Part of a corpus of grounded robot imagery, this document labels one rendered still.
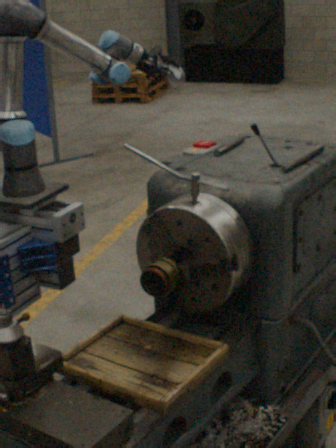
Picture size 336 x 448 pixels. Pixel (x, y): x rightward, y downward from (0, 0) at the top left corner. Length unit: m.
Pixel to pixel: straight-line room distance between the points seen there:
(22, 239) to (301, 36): 9.96
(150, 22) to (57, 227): 10.49
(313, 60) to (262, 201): 10.06
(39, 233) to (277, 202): 0.81
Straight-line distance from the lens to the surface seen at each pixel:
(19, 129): 2.21
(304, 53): 11.86
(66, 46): 2.23
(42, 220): 2.20
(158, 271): 1.73
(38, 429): 1.45
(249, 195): 1.88
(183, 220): 1.80
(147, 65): 2.48
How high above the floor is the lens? 1.85
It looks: 22 degrees down
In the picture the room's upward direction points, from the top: 3 degrees counter-clockwise
